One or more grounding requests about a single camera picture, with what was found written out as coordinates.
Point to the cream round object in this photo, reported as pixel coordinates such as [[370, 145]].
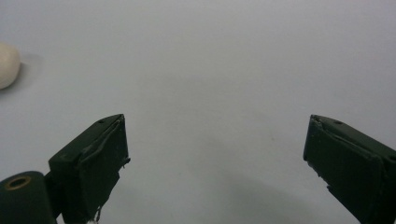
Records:
[[7, 65]]

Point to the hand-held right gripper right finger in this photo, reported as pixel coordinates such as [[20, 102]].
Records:
[[351, 165]]

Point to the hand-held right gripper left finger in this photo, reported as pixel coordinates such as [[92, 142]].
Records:
[[90, 161]]

